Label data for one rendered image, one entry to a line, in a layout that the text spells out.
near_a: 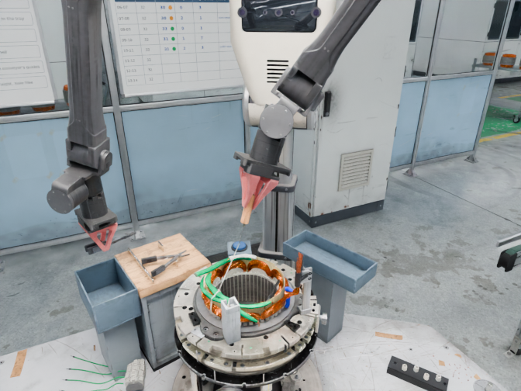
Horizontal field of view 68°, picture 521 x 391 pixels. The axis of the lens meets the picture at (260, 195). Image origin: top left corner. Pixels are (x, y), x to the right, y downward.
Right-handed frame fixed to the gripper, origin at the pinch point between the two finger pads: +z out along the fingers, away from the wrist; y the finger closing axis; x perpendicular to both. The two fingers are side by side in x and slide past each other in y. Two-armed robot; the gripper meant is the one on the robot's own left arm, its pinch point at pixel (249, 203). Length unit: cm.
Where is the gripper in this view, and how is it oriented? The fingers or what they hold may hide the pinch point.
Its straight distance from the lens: 76.9
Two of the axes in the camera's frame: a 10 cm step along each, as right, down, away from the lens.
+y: 8.8, 1.8, 4.4
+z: -3.0, 9.3, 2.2
